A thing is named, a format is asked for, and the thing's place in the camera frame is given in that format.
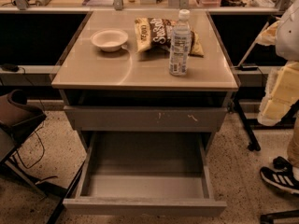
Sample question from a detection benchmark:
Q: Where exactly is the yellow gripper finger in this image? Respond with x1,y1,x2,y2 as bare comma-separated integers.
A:
256,21,279,46
257,62,299,126

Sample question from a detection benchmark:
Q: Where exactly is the clear plastic water bottle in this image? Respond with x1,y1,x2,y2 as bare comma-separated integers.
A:
169,9,192,76

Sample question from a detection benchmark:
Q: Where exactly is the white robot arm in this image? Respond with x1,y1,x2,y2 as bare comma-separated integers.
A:
257,0,299,126

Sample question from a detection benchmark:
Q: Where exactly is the grey drawer cabinet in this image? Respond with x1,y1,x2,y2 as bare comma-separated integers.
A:
50,9,240,133

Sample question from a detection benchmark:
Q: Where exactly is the open lower drawer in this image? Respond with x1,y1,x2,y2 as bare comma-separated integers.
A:
64,132,226,217

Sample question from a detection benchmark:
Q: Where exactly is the closed upper drawer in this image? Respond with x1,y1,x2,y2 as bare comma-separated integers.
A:
64,105,226,133

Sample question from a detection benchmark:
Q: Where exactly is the white stick with cap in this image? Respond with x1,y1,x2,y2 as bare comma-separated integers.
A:
235,15,279,69

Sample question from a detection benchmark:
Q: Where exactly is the black power adapter right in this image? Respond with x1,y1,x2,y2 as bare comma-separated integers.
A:
239,63,258,71

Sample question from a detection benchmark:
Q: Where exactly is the black power adapter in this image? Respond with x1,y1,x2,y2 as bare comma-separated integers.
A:
0,63,19,72
239,63,258,71

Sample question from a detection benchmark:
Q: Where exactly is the black white sneaker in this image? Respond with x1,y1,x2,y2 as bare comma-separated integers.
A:
260,156,299,194

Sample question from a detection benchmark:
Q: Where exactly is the sea salt chip bag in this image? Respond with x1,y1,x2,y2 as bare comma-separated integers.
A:
135,18,204,57

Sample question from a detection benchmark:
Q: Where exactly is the white paper bowl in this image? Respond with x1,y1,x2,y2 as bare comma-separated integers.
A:
91,29,128,52

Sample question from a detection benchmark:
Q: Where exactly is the brown chair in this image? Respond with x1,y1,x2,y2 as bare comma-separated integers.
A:
0,90,47,158

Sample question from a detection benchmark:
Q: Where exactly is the black power adapter left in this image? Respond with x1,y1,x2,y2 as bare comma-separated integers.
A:
0,63,19,72

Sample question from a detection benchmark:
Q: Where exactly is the black table leg frame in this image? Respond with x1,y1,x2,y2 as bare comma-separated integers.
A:
233,97,299,151

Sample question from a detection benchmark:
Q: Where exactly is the black floor cable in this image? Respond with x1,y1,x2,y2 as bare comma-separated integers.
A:
13,67,59,185

